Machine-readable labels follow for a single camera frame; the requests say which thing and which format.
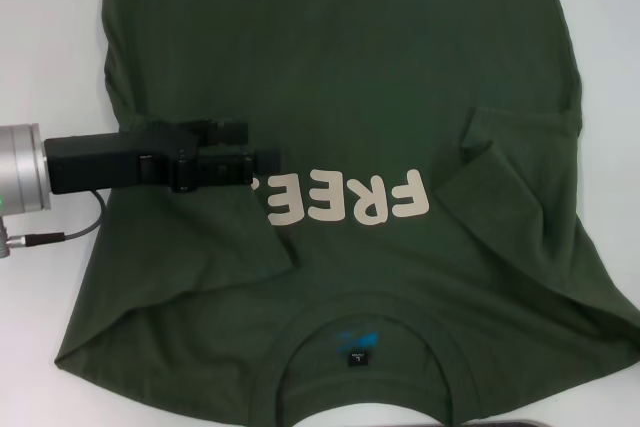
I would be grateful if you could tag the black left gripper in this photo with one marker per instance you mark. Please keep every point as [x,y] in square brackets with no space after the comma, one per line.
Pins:
[100,162]

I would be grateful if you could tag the dark green FREE! t-shirt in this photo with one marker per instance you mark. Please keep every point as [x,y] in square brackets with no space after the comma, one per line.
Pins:
[350,47]

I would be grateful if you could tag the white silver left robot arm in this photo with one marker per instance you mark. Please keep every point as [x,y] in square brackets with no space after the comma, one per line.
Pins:
[20,167]

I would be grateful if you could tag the dark robot torso edge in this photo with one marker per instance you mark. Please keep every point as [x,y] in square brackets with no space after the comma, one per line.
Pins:
[490,424]

